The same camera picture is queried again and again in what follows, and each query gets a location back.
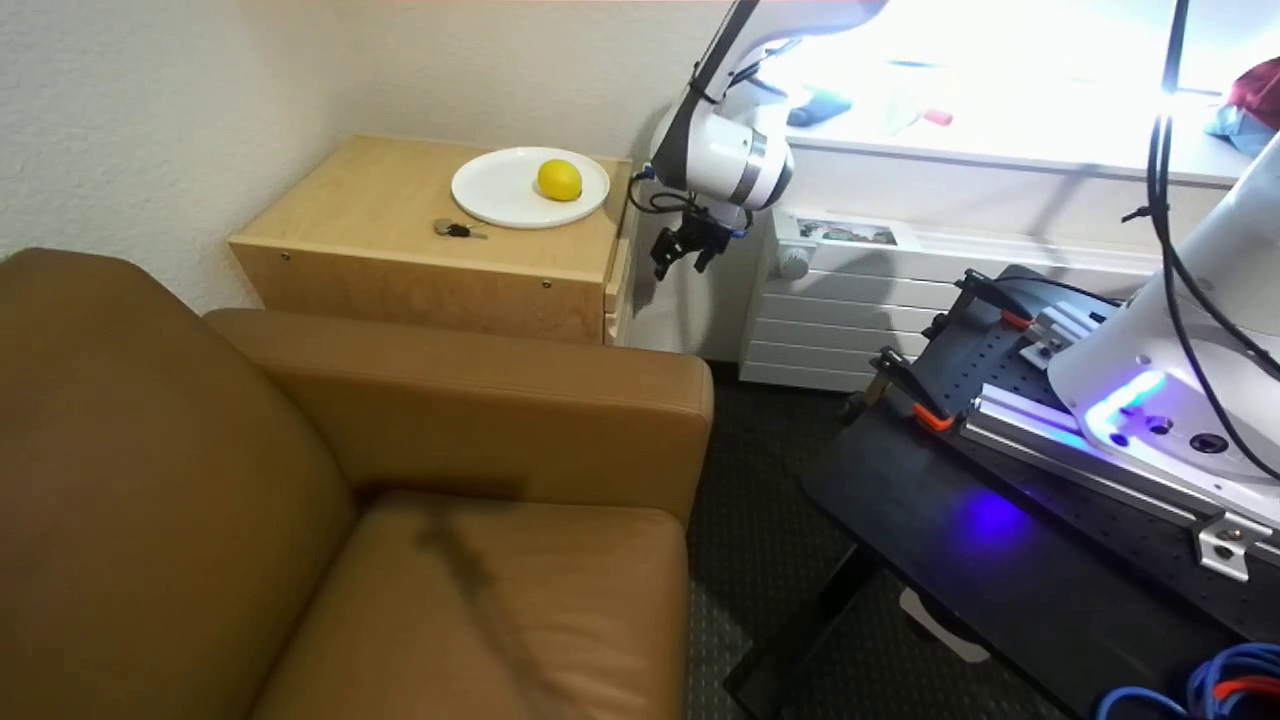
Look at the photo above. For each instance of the white window sill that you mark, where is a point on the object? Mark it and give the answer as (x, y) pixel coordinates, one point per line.
(1012, 146)

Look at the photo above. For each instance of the brown leather armchair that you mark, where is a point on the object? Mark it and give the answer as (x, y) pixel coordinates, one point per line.
(264, 532)

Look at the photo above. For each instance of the white round plate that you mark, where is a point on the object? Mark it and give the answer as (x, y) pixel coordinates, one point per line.
(492, 187)

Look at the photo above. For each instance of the small black metal object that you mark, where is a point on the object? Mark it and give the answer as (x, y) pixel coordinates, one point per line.
(452, 229)

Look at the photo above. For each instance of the white wall heater unit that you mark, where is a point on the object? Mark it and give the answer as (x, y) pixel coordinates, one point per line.
(865, 322)

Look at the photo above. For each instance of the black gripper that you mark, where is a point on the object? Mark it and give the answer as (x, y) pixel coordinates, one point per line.
(693, 233)

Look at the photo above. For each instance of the wooden nightstand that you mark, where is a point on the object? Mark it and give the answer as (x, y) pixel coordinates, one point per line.
(373, 255)

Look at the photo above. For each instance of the wooden pull-out drawer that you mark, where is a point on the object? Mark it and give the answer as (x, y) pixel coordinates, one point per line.
(622, 287)

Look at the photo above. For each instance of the maroon cloth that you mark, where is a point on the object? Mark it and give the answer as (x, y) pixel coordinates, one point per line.
(1256, 93)

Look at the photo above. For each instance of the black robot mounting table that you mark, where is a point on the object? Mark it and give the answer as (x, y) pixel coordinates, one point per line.
(963, 561)

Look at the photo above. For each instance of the yellow lemon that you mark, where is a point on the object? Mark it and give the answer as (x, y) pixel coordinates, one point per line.
(557, 178)

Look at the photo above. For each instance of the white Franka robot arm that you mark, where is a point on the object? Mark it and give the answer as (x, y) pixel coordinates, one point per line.
(1203, 322)

